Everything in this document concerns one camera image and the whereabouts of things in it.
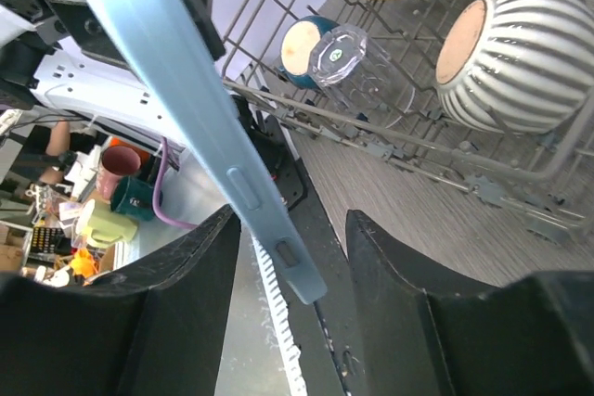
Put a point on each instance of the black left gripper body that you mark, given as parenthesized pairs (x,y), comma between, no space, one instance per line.
(53,20)

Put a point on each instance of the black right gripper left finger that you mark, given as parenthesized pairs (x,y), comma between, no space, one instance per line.
(154,327)

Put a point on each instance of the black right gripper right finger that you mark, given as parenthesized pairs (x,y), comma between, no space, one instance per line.
(429,330)

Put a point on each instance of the phone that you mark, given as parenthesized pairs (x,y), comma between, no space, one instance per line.
(163,46)

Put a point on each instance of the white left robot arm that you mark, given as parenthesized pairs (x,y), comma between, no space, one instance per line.
(56,57)

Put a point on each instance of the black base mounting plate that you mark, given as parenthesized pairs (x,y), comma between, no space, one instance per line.
(327,331)

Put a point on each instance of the light green pitcher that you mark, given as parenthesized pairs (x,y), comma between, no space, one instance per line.
(101,227)

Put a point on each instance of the dark green mug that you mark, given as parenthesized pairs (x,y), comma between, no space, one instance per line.
(133,198)

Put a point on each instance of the pink cup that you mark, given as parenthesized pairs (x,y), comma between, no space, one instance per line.
(115,163)

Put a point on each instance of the dark blue mug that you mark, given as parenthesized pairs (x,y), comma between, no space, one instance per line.
(296,47)

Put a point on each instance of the clear drinking glass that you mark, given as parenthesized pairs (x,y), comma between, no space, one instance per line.
(360,77)

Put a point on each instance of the white slotted cable duct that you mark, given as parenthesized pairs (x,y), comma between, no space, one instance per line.
(290,353)

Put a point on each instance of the grey wire dish rack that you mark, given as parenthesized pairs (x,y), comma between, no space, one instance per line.
(545,180)

